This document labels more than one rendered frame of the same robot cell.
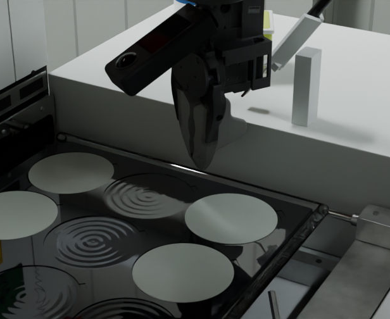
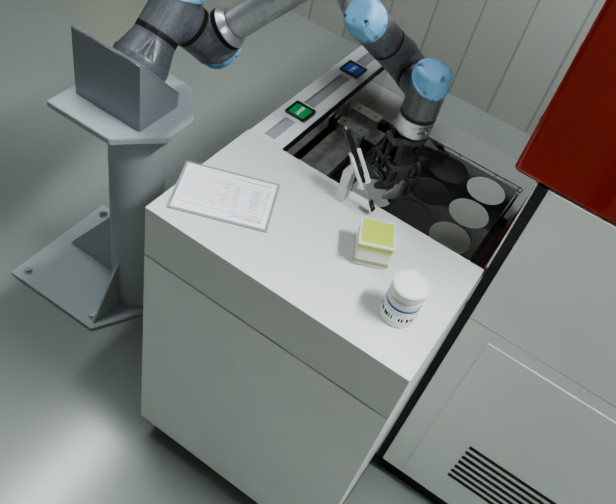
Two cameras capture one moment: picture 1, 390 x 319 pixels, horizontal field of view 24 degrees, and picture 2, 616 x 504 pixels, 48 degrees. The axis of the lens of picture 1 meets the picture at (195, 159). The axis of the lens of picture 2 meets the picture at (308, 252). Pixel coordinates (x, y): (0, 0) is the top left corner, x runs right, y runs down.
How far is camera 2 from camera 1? 217 cm
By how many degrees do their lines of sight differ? 104
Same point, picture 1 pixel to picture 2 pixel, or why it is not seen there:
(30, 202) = (462, 218)
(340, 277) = (328, 167)
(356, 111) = (312, 200)
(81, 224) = (437, 201)
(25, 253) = (455, 189)
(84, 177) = (442, 232)
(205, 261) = not seen: hidden behind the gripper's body
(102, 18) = not seen: outside the picture
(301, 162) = not seen: hidden behind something
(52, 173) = (458, 237)
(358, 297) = (323, 158)
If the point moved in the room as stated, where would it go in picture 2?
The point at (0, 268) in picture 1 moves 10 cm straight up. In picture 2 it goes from (462, 183) to (477, 153)
